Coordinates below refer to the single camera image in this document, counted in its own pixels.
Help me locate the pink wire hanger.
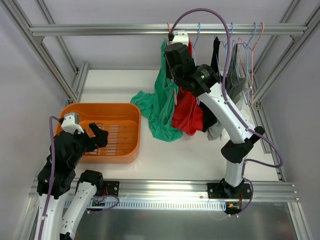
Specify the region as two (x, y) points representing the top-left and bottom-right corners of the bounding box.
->
(167, 22), (178, 106)

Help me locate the blue wire hanger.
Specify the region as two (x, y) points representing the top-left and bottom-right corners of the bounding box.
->
(192, 22), (201, 106)

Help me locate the green tank top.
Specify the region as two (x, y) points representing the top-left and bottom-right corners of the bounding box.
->
(130, 38), (183, 142)

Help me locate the red tank top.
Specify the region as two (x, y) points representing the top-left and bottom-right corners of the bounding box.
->
(171, 41), (205, 137)

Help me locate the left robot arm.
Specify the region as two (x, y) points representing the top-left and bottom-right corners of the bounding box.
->
(35, 122), (109, 240)

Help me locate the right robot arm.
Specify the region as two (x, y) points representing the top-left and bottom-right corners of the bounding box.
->
(164, 42), (265, 199)

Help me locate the blue hanger under black top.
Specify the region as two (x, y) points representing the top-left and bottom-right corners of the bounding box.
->
(216, 22), (234, 81)

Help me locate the grey tank top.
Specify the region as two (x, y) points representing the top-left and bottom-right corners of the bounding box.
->
(206, 44), (250, 141)

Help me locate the black tank top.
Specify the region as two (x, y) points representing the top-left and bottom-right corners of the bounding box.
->
(199, 36), (222, 133)

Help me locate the pink hanger far right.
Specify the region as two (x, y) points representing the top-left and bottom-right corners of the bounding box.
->
(249, 22), (265, 94)

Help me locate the orange plastic basket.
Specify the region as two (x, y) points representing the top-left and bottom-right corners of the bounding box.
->
(60, 103), (141, 164)

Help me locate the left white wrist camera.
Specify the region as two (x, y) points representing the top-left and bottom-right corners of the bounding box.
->
(61, 112), (85, 134)

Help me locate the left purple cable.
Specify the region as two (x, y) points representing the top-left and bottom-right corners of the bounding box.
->
(34, 115), (63, 240)

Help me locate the purple cable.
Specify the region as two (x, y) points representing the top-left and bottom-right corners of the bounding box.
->
(169, 8), (285, 216)
(34, 115), (63, 240)

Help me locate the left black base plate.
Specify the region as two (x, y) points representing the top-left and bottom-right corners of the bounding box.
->
(102, 180), (120, 197)

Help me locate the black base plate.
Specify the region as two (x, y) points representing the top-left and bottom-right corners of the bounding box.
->
(102, 180), (120, 197)
(207, 178), (252, 199)

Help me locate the aluminium front rail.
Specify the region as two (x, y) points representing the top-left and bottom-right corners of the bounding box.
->
(28, 178), (300, 201)

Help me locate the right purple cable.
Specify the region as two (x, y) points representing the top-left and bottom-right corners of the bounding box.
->
(169, 8), (285, 216)

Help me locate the white slotted cable duct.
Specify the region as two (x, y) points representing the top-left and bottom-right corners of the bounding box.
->
(61, 199), (227, 211)

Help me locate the aluminium hanging rail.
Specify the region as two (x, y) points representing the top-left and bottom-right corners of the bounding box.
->
(29, 23), (308, 37)

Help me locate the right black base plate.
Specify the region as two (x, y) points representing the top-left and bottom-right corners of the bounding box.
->
(207, 178), (252, 199)

